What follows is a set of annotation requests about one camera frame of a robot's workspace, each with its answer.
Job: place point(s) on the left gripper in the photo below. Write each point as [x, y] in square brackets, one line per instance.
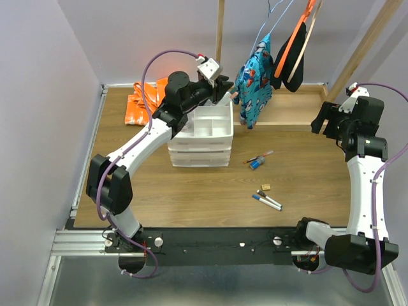
[220, 88]

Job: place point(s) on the black garment on hanger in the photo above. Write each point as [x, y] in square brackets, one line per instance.
[297, 78]

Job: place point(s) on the blue grey stamp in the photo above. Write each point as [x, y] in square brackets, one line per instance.
[257, 163]

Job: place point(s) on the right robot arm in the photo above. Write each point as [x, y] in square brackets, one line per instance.
[365, 246]

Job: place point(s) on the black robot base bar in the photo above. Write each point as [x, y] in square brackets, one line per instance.
[217, 247]

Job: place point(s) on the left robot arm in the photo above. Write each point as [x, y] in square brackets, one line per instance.
[109, 178]

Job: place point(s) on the black capped white marker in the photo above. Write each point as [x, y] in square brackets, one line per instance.
[261, 193]

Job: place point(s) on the blue capped white marker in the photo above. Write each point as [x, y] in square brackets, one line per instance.
[266, 202]

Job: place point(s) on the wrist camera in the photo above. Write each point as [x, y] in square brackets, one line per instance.
[209, 68]
[354, 91]

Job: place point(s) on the wooden clothes rack frame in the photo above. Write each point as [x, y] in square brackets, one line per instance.
[349, 42]

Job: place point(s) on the orange red pen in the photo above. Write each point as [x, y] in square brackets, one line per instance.
[255, 158]

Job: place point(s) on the peach capped white marker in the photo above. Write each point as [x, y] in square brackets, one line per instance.
[227, 98]

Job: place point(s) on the small tan eraser block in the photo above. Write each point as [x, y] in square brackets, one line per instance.
[266, 187]

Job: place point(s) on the white plastic drawer organizer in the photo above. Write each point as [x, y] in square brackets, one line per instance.
[206, 140]

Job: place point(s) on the blue patterned shirt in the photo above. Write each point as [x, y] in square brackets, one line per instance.
[252, 84]

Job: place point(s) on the light blue wire hanger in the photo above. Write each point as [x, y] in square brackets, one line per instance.
[271, 20]

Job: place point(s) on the orange hanger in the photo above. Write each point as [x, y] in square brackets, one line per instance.
[292, 53]

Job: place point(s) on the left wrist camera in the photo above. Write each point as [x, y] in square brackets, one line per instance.
[209, 68]

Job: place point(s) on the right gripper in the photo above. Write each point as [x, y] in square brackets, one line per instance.
[329, 110]

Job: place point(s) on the wooden hanger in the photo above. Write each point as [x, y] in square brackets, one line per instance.
[310, 23]

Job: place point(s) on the orange tie-dye cloth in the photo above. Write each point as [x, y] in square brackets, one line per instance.
[136, 111]

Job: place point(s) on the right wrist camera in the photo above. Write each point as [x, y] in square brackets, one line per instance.
[354, 91]

